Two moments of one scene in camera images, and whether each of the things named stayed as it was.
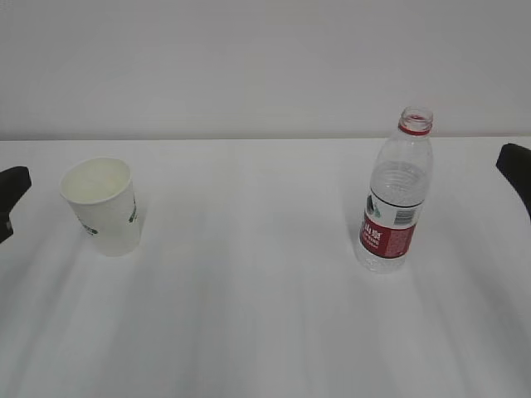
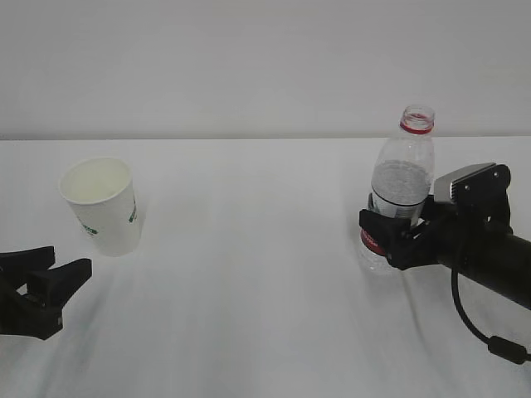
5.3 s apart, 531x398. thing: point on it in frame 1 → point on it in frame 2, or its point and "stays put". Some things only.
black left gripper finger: [14, 182] → [26, 261]
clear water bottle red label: [400, 177] stays put
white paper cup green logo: [100, 192] stays put
